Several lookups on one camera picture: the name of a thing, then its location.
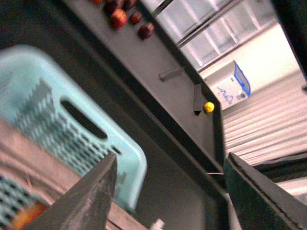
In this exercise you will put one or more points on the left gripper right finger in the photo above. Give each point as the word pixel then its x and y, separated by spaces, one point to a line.
pixel 259 203

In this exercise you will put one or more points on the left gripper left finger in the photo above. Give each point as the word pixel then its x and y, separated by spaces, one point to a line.
pixel 86 205

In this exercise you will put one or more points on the red apple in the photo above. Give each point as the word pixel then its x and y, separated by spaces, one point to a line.
pixel 26 215

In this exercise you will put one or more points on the light teal plastic basket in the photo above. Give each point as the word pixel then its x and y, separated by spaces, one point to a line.
pixel 40 100

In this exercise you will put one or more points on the brown basket handle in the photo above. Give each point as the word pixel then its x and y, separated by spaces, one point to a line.
pixel 41 173

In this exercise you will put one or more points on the yellow small ball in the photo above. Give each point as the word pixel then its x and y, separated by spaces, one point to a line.
pixel 209 107

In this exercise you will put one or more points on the white blue box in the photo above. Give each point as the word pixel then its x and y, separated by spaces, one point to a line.
pixel 229 85

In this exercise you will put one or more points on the red fruit on shelf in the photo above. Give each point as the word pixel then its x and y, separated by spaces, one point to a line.
pixel 118 19

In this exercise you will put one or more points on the small dark red fruit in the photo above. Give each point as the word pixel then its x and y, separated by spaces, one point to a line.
pixel 135 18

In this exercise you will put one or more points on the dark purple fruit on shelf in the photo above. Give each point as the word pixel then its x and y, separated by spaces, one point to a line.
pixel 111 5

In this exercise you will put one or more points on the metal bracket on shelf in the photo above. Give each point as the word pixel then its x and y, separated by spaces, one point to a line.
pixel 170 74

